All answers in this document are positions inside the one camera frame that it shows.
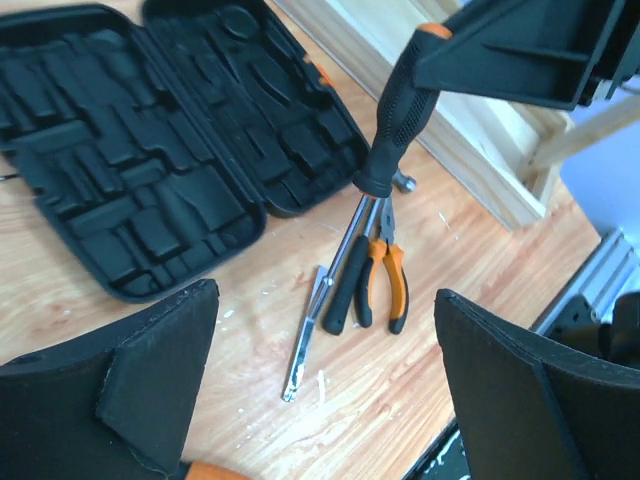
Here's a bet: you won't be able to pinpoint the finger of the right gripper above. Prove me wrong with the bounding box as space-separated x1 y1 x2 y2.
414 1 618 110

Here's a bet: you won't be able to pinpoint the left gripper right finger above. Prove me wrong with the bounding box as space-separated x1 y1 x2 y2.
434 289 639 479

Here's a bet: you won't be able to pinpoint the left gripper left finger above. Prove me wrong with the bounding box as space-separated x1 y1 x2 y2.
1 280 219 479

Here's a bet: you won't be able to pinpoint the black-handled screwdriver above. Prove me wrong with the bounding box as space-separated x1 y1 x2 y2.
348 18 462 199

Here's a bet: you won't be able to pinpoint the black plastic tool case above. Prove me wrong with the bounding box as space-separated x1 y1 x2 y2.
1 1 369 303

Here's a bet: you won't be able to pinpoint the orange-handled screwdriver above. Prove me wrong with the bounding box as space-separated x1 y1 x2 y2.
185 462 247 480

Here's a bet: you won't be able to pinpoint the wooden tray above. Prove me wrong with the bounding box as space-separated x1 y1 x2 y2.
278 0 572 230

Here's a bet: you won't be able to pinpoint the silver metal file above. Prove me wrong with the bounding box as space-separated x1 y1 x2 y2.
282 266 328 402

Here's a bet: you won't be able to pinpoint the orange-black pliers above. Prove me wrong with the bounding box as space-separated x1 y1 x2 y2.
353 197 410 335

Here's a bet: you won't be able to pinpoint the wooden rack frame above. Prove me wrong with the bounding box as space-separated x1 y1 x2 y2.
520 90 639 179

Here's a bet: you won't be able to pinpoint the claw hammer black handle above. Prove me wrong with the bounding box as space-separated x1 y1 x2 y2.
322 197 409 335

